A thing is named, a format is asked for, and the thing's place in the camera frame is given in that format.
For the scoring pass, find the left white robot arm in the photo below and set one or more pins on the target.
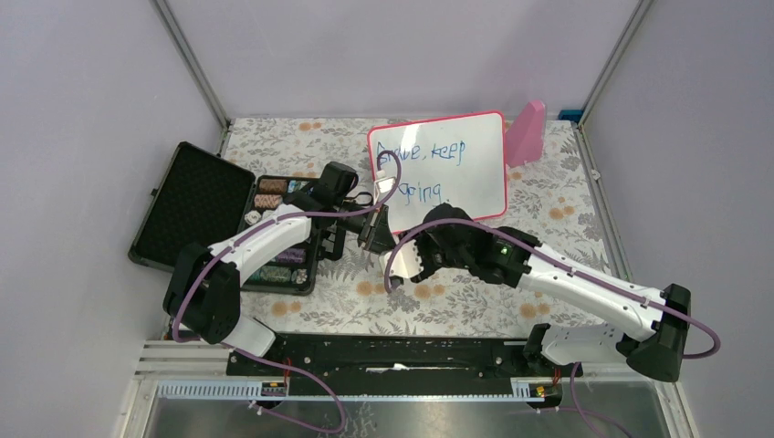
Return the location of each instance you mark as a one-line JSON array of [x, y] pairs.
[[203, 297]]

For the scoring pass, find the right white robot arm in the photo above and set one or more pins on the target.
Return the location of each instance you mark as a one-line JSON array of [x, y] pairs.
[[642, 327]]

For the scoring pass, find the open black case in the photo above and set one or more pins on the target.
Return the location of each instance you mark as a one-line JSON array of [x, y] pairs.
[[204, 199]]

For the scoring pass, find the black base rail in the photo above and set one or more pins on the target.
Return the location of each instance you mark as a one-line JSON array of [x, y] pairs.
[[380, 365]]

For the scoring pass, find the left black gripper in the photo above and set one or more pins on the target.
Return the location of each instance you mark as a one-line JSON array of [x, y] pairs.
[[376, 234]]

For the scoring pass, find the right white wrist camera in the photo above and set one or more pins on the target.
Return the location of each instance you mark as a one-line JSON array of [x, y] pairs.
[[406, 264]]

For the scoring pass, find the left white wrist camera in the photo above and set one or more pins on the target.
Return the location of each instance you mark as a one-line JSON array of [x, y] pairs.
[[382, 188]]

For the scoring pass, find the floral table mat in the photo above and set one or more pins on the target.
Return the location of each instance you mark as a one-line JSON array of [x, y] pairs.
[[549, 198]]

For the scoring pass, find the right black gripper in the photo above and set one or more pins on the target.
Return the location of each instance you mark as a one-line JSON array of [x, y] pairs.
[[422, 236]]

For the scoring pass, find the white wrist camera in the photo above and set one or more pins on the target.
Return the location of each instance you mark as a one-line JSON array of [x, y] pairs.
[[382, 188], [406, 264]]

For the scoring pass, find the blue corner object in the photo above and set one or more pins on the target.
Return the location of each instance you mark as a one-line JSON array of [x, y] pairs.
[[572, 115]]

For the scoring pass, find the pink eraser block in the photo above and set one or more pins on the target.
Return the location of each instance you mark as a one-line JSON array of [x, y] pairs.
[[523, 140]]

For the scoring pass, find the pink framed whiteboard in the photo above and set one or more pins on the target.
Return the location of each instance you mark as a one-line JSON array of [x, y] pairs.
[[457, 160]]

